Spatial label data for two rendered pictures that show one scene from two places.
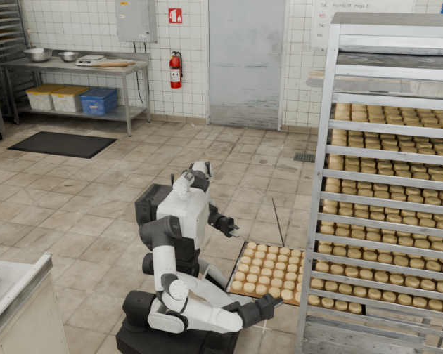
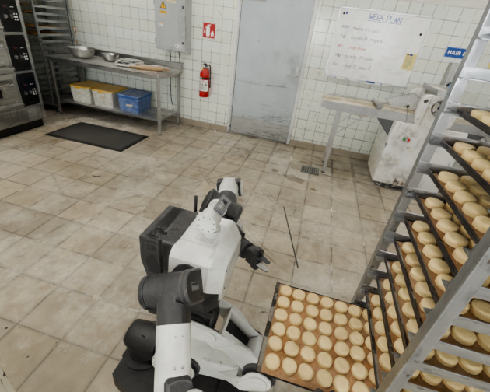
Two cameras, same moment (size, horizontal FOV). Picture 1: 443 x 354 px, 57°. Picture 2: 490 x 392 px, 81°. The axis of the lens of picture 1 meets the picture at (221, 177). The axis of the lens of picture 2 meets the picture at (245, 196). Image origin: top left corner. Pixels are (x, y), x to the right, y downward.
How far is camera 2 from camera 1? 0.98 m
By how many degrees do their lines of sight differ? 6
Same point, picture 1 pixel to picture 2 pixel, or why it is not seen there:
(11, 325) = not seen: outside the picture
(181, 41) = (211, 54)
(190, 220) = (217, 271)
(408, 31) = not seen: outside the picture
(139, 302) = (143, 338)
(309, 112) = (315, 131)
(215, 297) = (236, 352)
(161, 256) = (168, 343)
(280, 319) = not seen: hidden behind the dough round
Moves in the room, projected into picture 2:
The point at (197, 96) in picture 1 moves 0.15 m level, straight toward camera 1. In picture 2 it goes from (221, 106) to (221, 109)
